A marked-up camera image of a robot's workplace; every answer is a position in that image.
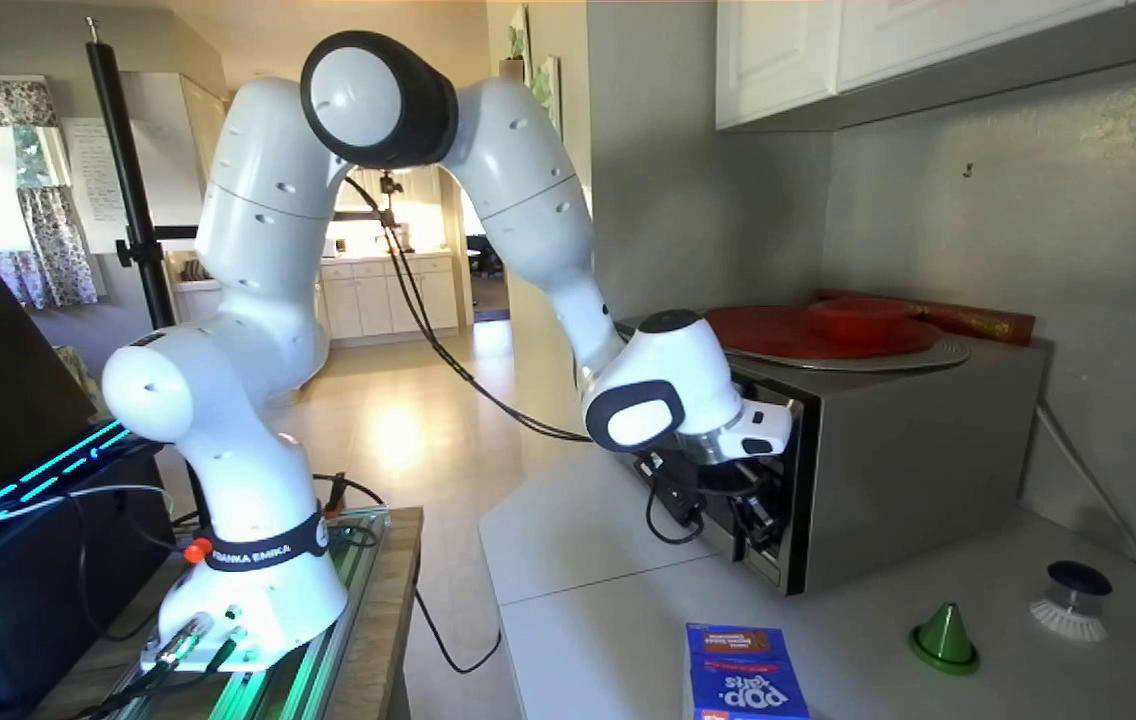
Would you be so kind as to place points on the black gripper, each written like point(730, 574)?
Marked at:
point(754, 503)

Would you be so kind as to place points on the black camera pole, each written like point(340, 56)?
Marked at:
point(139, 244)

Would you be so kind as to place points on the patterned window curtain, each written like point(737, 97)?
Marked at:
point(40, 240)

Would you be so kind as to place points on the red plate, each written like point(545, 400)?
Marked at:
point(825, 331)

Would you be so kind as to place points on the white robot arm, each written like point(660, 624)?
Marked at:
point(210, 388)

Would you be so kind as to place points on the blue snack box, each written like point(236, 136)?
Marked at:
point(740, 674)

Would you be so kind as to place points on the green cone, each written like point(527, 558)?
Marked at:
point(944, 645)

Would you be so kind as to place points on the white upper cabinet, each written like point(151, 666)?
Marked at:
point(858, 62)

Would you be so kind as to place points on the silver microwave oven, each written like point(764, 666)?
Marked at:
point(895, 459)

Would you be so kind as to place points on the white dish brush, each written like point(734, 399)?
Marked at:
point(1075, 602)

